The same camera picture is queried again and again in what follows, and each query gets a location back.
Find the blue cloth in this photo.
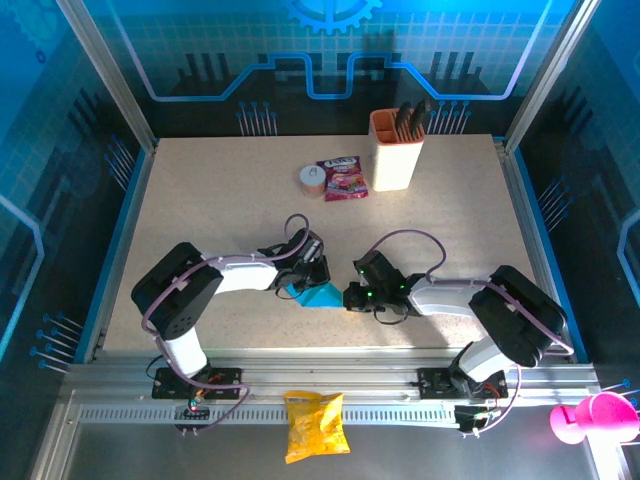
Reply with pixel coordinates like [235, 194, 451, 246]
[293, 281, 346, 309]

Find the small tin can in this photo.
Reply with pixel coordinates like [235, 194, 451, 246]
[298, 165, 329, 200]

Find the purple candy bag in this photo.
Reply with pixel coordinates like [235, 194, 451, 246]
[316, 155, 370, 203]

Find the cream orange knife block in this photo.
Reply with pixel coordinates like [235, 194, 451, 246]
[369, 109, 427, 193]

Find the yellow chip bag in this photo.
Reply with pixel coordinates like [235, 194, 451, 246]
[282, 390, 351, 465]

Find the pink plastic object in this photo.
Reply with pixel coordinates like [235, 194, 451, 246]
[549, 391, 640, 445]

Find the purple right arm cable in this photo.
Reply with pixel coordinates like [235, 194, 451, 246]
[369, 229, 576, 440]

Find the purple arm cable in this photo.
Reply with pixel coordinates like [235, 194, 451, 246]
[369, 229, 576, 440]
[142, 213, 314, 439]

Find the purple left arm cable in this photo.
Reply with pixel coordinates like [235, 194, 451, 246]
[142, 213, 314, 439]

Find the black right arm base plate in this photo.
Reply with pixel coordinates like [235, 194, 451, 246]
[417, 366, 509, 400]

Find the aluminium mounting rail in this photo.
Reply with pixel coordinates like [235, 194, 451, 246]
[62, 348, 601, 401]

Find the slotted grey cable duct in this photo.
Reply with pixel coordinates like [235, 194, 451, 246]
[77, 403, 461, 427]

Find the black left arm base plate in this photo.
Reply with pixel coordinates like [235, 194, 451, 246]
[151, 366, 244, 401]

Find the aluminium table side rail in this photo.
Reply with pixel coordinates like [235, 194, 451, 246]
[82, 139, 160, 364]
[493, 135, 590, 364]

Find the black handled knife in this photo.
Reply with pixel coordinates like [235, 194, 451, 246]
[394, 101, 414, 141]
[410, 97, 435, 139]

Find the aluminium frame post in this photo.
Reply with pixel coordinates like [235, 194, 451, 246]
[55, 0, 160, 154]
[503, 0, 604, 154]

